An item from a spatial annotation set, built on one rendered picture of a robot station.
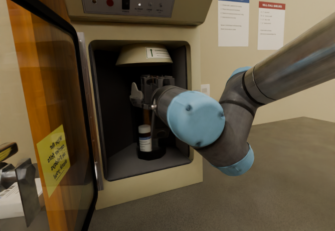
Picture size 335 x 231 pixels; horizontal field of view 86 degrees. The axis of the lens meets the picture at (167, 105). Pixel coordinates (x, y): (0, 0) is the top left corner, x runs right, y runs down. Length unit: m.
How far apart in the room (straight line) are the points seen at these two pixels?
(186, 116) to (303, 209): 0.44
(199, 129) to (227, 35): 0.93
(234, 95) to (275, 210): 0.32
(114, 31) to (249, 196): 0.56
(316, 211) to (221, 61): 0.78
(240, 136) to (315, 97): 1.41
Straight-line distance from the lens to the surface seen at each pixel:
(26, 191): 0.22
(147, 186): 0.56
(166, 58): 0.52
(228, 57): 1.13
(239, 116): 0.35
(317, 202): 0.65
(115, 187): 0.55
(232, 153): 0.32
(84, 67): 0.46
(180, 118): 0.24
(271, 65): 0.32
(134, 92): 0.52
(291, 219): 0.56
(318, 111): 1.78
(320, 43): 0.29
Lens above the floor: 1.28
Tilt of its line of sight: 10 degrees down
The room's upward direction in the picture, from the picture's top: 3 degrees counter-clockwise
